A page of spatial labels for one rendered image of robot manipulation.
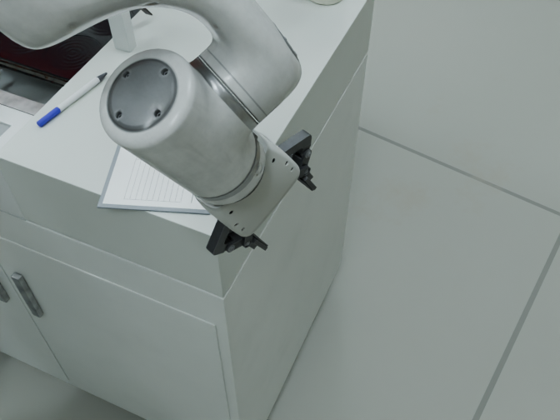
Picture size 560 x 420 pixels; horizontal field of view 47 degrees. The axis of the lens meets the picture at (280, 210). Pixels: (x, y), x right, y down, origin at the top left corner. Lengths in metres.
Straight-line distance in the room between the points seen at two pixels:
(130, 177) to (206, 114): 0.40
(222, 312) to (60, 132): 0.35
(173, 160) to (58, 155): 0.45
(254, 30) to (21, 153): 0.53
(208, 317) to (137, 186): 0.25
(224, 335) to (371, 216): 1.13
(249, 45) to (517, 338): 1.54
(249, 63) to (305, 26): 0.62
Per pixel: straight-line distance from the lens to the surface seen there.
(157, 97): 0.50
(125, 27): 1.07
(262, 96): 0.53
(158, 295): 1.03
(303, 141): 0.71
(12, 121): 1.03
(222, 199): 0.60
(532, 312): 2.00
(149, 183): 0.88
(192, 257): 0.88
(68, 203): 0.95
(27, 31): 0.49
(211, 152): 0.53
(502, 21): 3.00
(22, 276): 1.28
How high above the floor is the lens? 1.61
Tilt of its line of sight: 51 degrees down
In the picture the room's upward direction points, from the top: straight up
